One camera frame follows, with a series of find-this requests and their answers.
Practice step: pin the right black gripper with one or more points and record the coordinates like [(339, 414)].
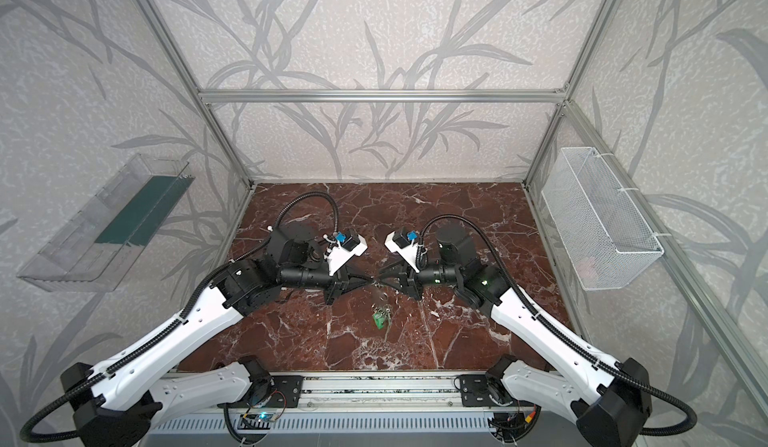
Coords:
[(411, 277)]

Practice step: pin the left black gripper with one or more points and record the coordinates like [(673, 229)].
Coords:
[(335, 279)]

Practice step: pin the green key tag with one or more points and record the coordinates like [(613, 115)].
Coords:
[(381, 316)]

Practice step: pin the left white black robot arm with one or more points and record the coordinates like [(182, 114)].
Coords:
[(240, 288)]

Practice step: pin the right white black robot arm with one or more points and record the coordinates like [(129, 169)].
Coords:
[(605, 410)]

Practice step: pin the green circuit board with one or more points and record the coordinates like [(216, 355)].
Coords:
[(259, 421)]

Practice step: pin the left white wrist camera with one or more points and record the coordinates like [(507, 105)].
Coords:
[(343, 247)]

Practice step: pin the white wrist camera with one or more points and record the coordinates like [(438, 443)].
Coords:
[(343, 247), (409, 246)]

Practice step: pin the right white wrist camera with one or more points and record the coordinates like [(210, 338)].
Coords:
[(409, 246)]

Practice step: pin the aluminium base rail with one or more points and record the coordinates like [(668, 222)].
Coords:
[(378, 390)]

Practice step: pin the white wire mesh basket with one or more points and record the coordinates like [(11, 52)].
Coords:
[(606, 237)]

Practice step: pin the clear plastic wall bin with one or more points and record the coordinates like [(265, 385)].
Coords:
[(96, 248)]

